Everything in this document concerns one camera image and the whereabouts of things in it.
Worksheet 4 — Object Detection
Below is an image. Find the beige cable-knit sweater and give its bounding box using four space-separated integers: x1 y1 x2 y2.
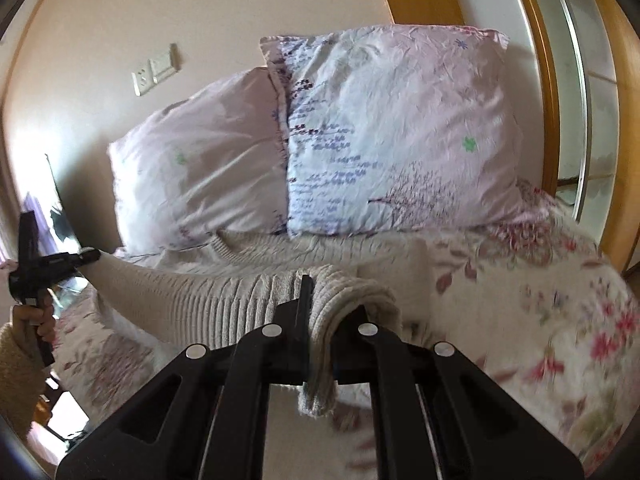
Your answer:
82 231 431 417

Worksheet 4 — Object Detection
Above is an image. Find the person's left hand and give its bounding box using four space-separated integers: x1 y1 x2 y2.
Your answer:
11 290 56 356

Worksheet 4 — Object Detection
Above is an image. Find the floral quilt bedspread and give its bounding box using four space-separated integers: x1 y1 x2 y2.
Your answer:
53 181 639 479

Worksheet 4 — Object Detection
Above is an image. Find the pink floral pillow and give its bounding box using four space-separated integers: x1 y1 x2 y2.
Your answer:
108 67 288 255

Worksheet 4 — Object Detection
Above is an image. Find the white blue-print pillow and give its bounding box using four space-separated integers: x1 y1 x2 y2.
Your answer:
260 25 526 236

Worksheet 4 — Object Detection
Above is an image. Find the wooden bed headboard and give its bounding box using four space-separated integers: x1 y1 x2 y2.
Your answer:
385 0 639 271

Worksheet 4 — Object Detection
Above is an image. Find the white wall switch outlet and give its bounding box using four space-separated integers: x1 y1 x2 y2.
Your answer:
131 44 180 96

